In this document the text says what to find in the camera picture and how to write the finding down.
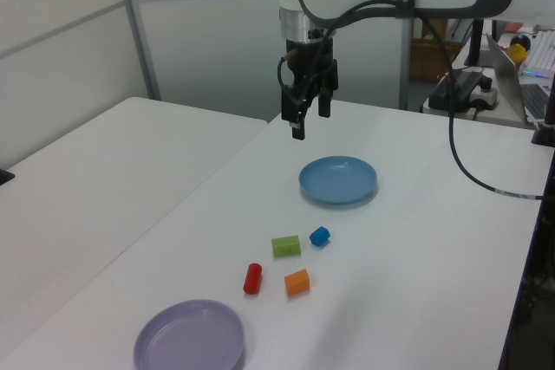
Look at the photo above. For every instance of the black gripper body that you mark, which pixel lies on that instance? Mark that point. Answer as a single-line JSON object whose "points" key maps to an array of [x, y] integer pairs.
{"points": [[310, 66]]}

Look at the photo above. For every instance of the grey partition corner post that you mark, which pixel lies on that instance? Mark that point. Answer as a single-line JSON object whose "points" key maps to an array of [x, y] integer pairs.
{"points": [[139, 32]]}

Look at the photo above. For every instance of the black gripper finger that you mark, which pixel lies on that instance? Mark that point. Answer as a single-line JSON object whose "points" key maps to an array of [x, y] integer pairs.
{"points": [[325, 106], [297, 121]]}

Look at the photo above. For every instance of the brown wooden cabinet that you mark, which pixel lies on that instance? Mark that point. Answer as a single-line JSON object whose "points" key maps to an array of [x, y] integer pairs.
{"points": [[433, 60]]}

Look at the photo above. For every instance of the purple plastic plate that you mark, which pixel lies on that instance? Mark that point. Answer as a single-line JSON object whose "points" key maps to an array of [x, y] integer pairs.
{"points": [[188, 339]]}

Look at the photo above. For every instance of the red cylinder block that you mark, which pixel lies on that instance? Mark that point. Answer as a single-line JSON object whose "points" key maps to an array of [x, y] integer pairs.
{"points": [[252, 279]]}

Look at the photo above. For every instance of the yellow ball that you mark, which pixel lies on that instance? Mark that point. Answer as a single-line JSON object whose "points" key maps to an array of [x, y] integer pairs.
{"points": [[518, 57]]}

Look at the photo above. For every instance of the white keyboard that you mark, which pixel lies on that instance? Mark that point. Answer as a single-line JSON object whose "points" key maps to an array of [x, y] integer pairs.
{"points": [[542, 56]]}

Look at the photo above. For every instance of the silver laptop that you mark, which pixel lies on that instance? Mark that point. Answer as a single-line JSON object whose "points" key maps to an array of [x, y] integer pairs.
{"points": [[505, 73]]}

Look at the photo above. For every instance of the orange rectangular block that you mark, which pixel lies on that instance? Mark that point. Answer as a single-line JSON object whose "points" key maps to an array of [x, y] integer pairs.
{"points": [[298, 283]]}

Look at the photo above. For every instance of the dark blue ball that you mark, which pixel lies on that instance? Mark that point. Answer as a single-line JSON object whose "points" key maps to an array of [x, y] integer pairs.
{"points": [[524, 40]]}

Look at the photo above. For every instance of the black monitor stand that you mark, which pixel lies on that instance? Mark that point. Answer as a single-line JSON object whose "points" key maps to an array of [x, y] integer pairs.
{"points": [[476, 43]]}

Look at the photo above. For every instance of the green rectangular block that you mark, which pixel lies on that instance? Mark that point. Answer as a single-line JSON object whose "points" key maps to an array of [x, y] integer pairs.
{"points": [[286, 247]]}

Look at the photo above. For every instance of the blue plastic plate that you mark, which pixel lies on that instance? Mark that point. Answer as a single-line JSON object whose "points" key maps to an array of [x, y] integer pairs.
{"points": [[337, 180]]}

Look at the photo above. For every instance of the white emergency stop button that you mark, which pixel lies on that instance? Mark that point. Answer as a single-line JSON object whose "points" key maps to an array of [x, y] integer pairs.
{"points": [[487, 95]]}

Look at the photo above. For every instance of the black box on desk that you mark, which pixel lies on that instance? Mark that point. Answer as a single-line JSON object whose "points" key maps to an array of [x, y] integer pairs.
{"points": [[459, 88]]}

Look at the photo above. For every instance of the blue block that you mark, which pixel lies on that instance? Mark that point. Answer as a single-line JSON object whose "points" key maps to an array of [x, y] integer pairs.
{"points": [[320, 236]]}

